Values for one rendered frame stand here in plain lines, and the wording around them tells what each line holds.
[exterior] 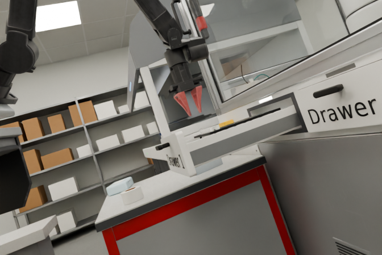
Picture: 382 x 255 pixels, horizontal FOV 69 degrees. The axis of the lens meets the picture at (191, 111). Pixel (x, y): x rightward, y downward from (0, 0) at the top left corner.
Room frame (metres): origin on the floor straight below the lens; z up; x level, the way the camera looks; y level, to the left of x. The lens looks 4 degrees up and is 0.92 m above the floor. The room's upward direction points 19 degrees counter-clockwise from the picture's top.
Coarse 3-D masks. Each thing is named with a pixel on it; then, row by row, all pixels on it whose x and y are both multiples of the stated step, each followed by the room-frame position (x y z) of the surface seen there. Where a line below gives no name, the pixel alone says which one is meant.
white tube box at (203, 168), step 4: (216, 160) 1.07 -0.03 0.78; (220, 160) 1.07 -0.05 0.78; (204, 164) 1.04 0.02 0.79; (208, 164) 1.05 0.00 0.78; (212, 164) 1.06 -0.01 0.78; (216, 164) 1.06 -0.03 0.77; (220, 164) 1.07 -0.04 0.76; (196, 168) 1.03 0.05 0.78; (200, 168) 1.03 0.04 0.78; (204, 168) 1.04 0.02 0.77; (208, 168) 1.05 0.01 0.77; (212, 168) 1.05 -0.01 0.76; (196, 172) 1.02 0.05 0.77; (200, 172) 1.03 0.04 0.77
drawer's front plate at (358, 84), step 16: (368, 64) 0.49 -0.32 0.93; (336, 80) 0.57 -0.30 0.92; (352, 80) 0.53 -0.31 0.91; (368, 80) 0.50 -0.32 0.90; (304, 96) 0.67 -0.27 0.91; (336, 96) 0.58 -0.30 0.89; (352, 96) 0.54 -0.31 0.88; (368, 96) 0.51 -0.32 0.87; (304, 112) 0.69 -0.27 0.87; (320, 112) 0.64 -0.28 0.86; (336, 112) 0.60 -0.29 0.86; (352, 112) 0.56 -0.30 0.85; (368, 112) 0.52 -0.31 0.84; (320, 128) 0.66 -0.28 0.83; (336, 128) 0.61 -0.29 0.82
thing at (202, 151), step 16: (288, 112) 0.75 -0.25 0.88; (240, 128) 0.71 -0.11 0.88; (256, 128) 0.72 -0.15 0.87; (272, 128) 0.73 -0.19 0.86; (288, 128) 0.74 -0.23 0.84; (192, 144) 0.67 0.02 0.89; (208, 144) 0.68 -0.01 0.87; (224, 144) 0.69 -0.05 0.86; (240, 144) 0.70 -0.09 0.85; (192, 160) 0.67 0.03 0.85; (208, 160) 0.68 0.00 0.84
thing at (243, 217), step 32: (224, 160) 1.16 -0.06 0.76; (256, 160) 0.96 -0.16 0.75; (160, 192) 0.94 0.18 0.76; (192, 192) 0.89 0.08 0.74; (224, 192) 0.93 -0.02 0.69; (256, 192) 0.96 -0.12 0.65; (96, 224) 0.81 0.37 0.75; (128, 224) 0.85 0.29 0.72; (160, 224) 0.87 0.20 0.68; (192, 224) 0.90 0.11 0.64; (224, 224) 0.92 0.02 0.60; (256, 224) 0.95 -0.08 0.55
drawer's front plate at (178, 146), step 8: (168, 136) 0.75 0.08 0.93; (176, 136) 0.65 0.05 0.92; (176, 144) 0.68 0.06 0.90; (184, 144) 0.65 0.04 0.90; (168, 152) 0.84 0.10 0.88; (176, 152) 0.71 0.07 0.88; (184, 152) 0.65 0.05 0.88; (184, 160) 0.65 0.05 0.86; (176, 168) 0.80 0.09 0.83; (192, 168) 0.65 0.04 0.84; (192, 176) 0.65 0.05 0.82
